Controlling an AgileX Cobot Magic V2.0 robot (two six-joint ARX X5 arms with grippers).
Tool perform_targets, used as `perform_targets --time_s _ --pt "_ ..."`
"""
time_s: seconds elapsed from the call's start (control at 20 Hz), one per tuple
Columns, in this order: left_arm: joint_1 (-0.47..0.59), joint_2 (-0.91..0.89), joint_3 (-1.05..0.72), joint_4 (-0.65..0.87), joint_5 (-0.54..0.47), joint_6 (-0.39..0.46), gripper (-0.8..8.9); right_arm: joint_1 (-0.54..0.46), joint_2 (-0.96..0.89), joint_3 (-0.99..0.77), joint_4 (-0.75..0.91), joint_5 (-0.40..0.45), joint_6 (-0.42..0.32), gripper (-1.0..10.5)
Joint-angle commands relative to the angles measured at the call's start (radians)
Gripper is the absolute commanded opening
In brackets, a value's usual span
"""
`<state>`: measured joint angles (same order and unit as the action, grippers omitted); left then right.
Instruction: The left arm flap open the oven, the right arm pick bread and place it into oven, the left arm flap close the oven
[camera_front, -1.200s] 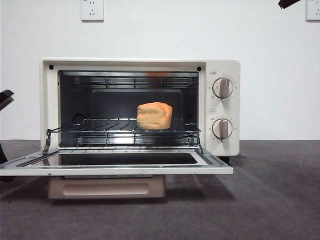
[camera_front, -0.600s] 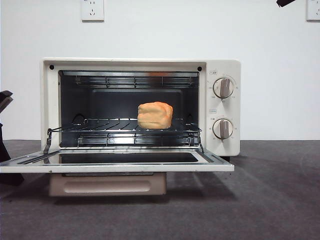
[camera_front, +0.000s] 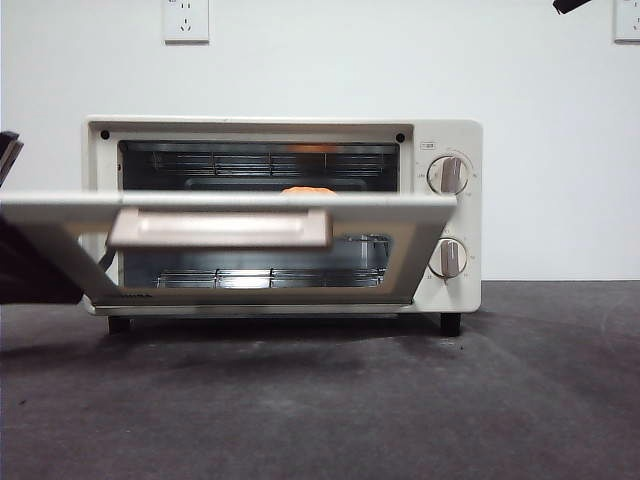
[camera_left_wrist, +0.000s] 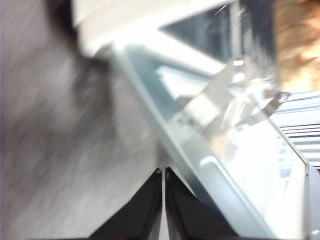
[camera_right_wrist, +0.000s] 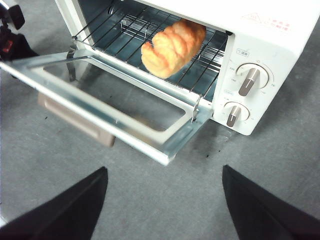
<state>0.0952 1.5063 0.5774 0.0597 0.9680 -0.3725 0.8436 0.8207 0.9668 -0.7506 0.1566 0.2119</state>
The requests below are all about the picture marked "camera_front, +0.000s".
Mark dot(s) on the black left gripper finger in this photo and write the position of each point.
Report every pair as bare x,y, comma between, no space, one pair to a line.
30,270
7,155

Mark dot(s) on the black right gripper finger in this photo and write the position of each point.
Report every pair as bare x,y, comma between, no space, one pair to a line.
570,5

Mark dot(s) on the white Toshiba toaster oven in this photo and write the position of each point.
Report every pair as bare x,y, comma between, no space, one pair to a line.
470,135

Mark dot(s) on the white glass oven door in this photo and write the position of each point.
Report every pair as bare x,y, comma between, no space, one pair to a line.
390,210

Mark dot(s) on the golden brown bread loaf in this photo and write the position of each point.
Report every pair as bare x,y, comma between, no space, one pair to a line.
307,191

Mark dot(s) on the large beige oven knob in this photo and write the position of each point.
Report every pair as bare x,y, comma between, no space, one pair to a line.
448,175

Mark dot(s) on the small beige oven knob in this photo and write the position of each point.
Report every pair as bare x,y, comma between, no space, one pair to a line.
450,257

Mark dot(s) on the white wall socket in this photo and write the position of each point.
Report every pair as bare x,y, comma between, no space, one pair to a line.
628,22
186,22

